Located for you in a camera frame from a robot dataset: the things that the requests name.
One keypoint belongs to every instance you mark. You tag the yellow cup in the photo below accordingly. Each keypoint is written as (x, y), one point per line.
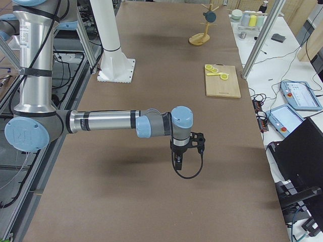
(252, 21)

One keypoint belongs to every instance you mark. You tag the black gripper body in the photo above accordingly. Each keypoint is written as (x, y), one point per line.
(179, 149)

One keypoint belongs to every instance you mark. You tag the mint green bowl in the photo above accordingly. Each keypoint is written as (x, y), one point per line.
(236, 14)

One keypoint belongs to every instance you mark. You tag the grey cup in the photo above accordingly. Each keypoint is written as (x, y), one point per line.
(245, 19)

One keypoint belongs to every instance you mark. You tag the light blue cup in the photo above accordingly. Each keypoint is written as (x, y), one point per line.
(259, 21)

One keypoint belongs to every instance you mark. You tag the teach pendant tablet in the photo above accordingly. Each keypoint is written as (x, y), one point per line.
(285, 119)
(300, 96)

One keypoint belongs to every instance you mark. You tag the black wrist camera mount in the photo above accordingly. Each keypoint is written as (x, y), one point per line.
(197, 140)

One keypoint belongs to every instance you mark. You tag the wooden cup rack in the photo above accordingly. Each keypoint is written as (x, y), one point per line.
(201, 38)

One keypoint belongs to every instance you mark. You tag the wooden cutting board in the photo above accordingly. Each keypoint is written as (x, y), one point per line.
(216, 87)

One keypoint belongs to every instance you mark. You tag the stainless steel cup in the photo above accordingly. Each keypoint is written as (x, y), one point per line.
(242, 35)

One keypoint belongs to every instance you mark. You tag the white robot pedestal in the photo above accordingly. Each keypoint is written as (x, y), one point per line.
(114, 66)

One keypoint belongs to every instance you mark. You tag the blue-grey mug yellow inside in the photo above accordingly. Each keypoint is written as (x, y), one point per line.
(210, 16)

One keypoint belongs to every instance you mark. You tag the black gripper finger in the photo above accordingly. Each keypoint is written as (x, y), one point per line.
(178, 160)

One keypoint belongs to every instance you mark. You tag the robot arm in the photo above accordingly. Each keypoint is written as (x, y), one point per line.
(37, 122)

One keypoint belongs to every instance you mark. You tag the black monitor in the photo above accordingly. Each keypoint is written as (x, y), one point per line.
(299, 159)

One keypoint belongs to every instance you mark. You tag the dark grey cloth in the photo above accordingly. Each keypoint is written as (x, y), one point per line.
(278, 38)

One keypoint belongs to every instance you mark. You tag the power strip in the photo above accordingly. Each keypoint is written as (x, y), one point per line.
(261, 116)

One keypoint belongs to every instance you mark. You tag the yellow plastic knife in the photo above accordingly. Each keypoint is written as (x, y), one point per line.
(213, 74)

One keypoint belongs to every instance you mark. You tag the aluminium frame post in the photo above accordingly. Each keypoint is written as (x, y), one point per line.
(268, 24)

